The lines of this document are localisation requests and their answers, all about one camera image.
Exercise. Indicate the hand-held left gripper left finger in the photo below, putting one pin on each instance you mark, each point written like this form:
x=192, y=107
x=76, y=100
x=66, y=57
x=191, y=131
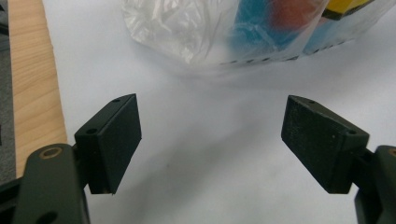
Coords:
x=112, y=140

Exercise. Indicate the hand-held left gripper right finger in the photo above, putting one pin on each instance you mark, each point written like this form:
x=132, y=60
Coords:
x=320, y=143

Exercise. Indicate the clear plastic bag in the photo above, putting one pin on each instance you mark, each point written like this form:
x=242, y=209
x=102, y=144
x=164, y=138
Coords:
x=174, y=28

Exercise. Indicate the blue snack pouch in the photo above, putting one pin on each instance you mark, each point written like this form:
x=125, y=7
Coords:
x=258, y=28

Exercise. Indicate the pale grey table mat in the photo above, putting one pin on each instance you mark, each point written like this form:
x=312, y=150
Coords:
x=205, y=124

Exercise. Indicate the yellow and black packet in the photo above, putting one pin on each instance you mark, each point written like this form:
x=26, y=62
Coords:
x=342, y=6

